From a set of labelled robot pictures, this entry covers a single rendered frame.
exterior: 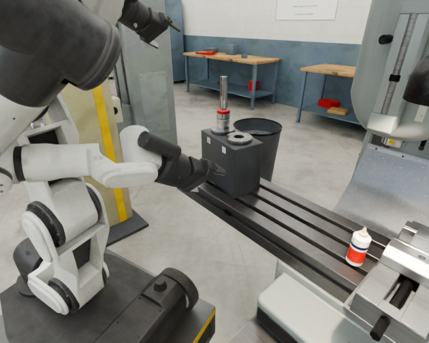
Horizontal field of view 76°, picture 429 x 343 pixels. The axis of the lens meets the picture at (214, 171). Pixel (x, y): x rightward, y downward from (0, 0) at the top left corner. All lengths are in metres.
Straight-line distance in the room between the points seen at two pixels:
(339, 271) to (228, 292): 1.20
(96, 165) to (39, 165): 0.09
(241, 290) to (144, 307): 0.90
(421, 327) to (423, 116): 0.37
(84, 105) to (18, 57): 1.62
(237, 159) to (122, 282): 0.72
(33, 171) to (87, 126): 1.47
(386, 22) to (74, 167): 0.60
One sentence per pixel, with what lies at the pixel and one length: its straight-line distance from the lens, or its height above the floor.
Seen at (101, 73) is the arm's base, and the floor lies 1.45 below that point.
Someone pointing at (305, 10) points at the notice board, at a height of 1.68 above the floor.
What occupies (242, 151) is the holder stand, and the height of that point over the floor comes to 1.14.
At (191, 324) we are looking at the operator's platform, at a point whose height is 0.40.
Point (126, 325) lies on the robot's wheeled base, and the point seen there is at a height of 0.59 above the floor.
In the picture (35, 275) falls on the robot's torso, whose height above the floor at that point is 0.74.
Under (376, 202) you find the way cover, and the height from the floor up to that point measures 0.97.
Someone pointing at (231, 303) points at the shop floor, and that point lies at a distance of 1.86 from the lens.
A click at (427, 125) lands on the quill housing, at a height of 1.35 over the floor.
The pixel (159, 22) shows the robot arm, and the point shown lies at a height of 1.51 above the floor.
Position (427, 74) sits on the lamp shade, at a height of 1.46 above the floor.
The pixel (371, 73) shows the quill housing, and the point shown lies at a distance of 0.60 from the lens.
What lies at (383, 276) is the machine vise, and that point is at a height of 1.04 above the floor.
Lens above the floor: 1.51
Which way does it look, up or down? 29 degrees down
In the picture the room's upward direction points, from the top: straight up
